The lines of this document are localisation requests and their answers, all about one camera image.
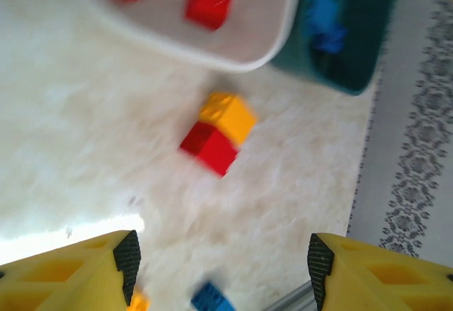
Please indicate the dark teal plastic container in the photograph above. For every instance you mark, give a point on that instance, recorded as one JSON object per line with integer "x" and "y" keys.
{"x": 361, "y": 42}

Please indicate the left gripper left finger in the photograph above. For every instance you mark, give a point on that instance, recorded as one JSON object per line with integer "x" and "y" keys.
{"x": 70, "y": 279}

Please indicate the white plastic container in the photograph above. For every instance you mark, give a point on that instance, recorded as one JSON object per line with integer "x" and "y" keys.
{"x": 247, "y": 34}

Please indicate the blue square lego brick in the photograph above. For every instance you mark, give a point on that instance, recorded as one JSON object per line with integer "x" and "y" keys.
{"x": 331, "y": 41}
{"x": 323, "y": 10}
{"x": 212, "y": 300}

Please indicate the yellow long lego brick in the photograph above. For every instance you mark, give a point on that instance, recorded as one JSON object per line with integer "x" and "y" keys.
{"x": 139, "y": 303}

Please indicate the yellow square lego brick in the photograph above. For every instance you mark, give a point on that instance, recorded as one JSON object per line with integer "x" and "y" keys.
{"x": 233, "y": 116}

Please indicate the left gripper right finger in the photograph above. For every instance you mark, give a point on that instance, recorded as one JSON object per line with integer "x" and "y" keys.
{"x": 382, "y": 282}

